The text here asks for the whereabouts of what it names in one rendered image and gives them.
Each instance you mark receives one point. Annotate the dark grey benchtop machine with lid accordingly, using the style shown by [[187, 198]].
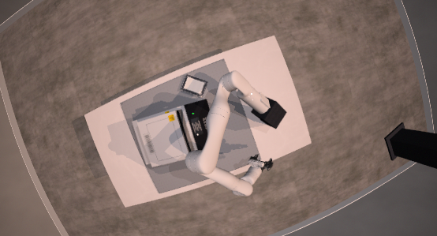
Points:
[[166, 135]]

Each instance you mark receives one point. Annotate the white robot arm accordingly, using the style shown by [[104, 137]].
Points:
[[204, 162]]

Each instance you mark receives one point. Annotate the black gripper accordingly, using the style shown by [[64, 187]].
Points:
[[268, 165]]

